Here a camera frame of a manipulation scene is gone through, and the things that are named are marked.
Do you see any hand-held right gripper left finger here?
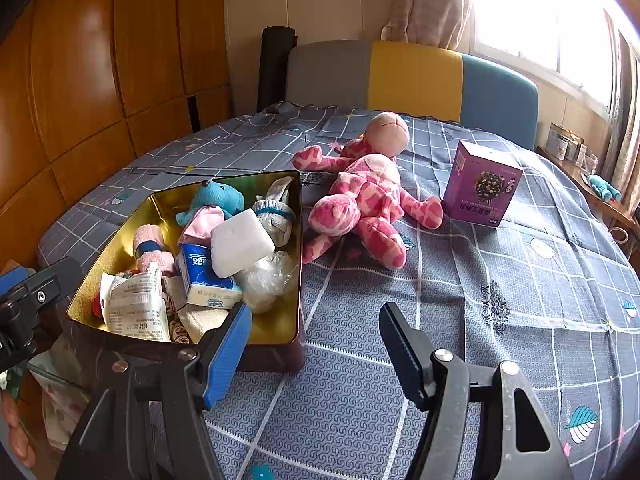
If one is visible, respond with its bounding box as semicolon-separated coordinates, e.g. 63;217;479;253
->
55;302;253;480

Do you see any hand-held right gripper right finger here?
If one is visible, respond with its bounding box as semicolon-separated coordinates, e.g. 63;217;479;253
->
378;302;576;480

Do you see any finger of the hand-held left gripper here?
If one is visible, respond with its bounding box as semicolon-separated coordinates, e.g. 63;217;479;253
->
0;266;36;295
15;256;83;316

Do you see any gold tin box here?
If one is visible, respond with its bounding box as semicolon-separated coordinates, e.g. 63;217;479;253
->
60;170;306;373

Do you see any blue tissue pack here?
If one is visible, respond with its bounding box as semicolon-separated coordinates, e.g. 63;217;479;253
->
178;242;244;310

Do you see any clear plastic bag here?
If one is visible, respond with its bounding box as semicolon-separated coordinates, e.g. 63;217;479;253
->
235;250;299;315

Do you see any white paper packet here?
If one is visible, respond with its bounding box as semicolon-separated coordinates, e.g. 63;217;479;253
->
100;262;172;343

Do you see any pink towel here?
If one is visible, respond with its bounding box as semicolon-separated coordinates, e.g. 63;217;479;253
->
132;224;176;276

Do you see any white pack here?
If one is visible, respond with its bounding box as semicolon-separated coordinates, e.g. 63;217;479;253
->
210;208;276;278

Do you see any grey knitted sock blue stripe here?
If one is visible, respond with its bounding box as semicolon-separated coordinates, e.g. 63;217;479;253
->
252;176;296;248

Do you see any blue plush mouse toy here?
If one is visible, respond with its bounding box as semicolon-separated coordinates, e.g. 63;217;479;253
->
176;180;246;246

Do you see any person's left hand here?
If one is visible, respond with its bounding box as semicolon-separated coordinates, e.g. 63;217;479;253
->
0;391;37;467

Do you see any grey checked bedsheet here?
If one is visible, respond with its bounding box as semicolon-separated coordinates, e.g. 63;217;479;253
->
37;101;640;480

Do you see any white printed cloth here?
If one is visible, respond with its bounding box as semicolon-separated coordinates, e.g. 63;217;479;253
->
27;347;93;453

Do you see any pink spotted plush toy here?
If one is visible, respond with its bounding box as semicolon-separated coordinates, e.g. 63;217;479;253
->
291;111;445;271

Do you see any purple carton box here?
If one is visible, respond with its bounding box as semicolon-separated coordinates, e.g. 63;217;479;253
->
442;140;524;229

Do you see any wooden wardrobe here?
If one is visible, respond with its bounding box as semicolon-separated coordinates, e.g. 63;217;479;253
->
0;0;233;261

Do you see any wooden desk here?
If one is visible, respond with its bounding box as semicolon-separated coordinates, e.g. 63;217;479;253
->
536;145;636;228

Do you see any teal plush toy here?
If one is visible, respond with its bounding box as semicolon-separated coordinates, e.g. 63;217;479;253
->
587;174;623;202

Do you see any grey yellow blue headboard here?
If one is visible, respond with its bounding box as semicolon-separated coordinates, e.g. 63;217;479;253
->
285;40;540;151

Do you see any beige patterned curtain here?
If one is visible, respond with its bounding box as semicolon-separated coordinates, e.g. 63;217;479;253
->
602;30;640;201
381;0;475;51

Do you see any window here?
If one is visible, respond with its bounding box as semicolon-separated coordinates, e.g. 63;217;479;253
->
472;0;631;116

